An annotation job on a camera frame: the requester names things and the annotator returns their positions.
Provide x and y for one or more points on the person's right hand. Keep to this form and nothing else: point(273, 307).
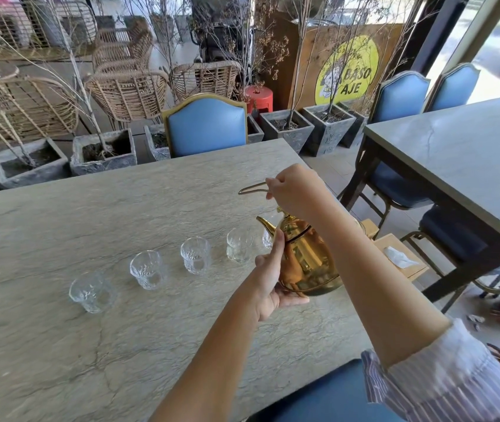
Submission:
point(302, 193)

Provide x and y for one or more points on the person's left hand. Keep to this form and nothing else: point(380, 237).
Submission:
point(264, 287)

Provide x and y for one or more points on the person's left thumb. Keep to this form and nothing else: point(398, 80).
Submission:
point(277, 250)

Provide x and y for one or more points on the person's right fingers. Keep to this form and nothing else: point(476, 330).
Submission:
point(272, 188)

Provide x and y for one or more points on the gold metal teapot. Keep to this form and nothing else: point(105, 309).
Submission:
point(311, 263)

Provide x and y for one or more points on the person's left forearm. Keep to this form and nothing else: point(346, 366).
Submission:
point(214, 364)

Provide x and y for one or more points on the person's right forearm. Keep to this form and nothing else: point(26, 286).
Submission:
point(377, 281)

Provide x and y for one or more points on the small clear glass cup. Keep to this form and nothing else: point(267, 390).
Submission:
point(268, 238)
point(195, 255)
point(239, 246)
point(93, 292)
point(147, 270)

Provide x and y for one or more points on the grey stone planter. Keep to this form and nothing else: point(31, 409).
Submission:
point(104, 155)
point(30, 169)
point(355, 122)
point(329, 129)
point(156, 142)
point(287, 129)
point(255, 130)

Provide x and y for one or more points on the red plastic stool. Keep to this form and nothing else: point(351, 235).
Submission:
point(258, 99)

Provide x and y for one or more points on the small wooden box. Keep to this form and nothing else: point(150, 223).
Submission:
point(369, 228)

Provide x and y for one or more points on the wooden tissue box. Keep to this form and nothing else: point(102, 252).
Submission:
point(401, 259)

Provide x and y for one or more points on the rattan armchair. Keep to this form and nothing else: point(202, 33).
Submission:
point(129, 95)
point(34, 28)
point(122, 51)
point(16, 112)
point(206, 79)

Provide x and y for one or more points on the wooden sign with yellow circle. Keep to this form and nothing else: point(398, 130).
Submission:
point(346, 70)

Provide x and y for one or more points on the blue chair seat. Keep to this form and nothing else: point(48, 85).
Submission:
point(329, 397)

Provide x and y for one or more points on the black cart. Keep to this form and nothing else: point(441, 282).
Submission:
point(217, 30)

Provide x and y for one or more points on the grey stone-top table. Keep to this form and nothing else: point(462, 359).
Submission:
point(456, 149)

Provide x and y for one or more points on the small paper scrap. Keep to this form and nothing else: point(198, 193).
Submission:
point(475, 320)

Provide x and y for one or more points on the striped shirt sleeve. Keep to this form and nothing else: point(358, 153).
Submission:
point(443, 382)

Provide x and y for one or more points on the blue chair with gold frame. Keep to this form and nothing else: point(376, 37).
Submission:
point(206, 126)
point(453, 86)
point(452, 236)
point(401, 98)

